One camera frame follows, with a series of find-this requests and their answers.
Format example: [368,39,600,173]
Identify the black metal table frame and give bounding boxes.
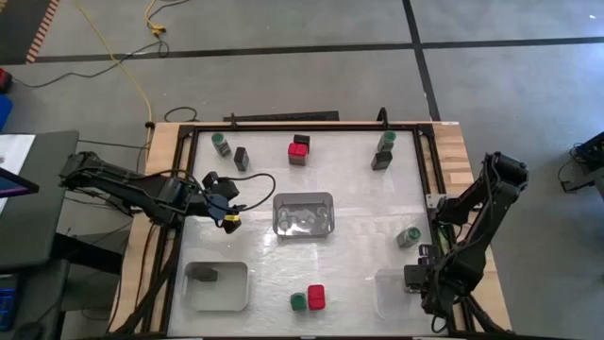
[110,120,509,339]

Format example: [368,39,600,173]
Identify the grey translucent plastic bin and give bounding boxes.
[272,191,336,240]

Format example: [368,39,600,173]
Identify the black mat orange striped edge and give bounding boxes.
[0,0,61,65]

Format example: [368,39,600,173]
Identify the backlit keyboard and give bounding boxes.
[0,273,20,332]

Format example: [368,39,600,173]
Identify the clear plastic bin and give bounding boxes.
[375,267,447,320]

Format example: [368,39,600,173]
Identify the yellow cable with plug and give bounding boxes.
[143,0,167,38]

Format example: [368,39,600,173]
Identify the glass oregano jar green label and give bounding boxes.
[289,292,309,313]
[395,226,423,249]
[210,131,233,159]
[377,129,397,153]

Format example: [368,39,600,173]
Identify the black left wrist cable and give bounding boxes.
[214,172,277,213]

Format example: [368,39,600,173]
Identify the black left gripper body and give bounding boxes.
[195,171,241,223]

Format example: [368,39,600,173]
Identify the dark tablet screen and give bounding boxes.
[0,167,41,199]

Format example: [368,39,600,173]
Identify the black coiled cable loop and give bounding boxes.
[163,106,200,124]

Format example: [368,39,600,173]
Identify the black floor cable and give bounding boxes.
[11,37,171,91]

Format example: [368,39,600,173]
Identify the dark grey desk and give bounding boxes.
[0,130,80,273]

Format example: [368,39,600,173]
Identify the long yellow cable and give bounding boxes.
[70,0,155,125]

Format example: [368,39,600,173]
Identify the white plastic bin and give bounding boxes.
[181,261,251,313]

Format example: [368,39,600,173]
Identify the black flat bar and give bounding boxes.
[223,110,341,123]

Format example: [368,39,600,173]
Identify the black equipment with cables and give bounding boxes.
[559,131,604,195]

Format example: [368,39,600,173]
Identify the smoked paprika tin red lid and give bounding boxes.
[307,283,327,312]
[287,142,310,167]

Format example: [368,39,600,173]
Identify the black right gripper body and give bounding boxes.
[403,243,443,297]

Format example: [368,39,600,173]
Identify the blue floor object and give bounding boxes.
[0,93,14,131]

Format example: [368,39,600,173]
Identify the white paper sheet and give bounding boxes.
[0,134,37,190]

